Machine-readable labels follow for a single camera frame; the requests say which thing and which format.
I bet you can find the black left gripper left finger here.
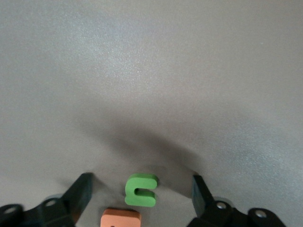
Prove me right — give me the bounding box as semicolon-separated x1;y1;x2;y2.
0;172;93;227

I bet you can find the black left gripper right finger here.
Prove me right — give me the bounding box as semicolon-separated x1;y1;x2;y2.
188;174;286;227

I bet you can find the green foam letter U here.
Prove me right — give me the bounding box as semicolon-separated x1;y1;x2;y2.
125;173;158;207

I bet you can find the orange foam letter E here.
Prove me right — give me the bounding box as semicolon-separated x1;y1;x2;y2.
100;207;141;227

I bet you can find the brown table cover sheet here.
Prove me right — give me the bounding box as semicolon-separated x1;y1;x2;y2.
0;0;303;227

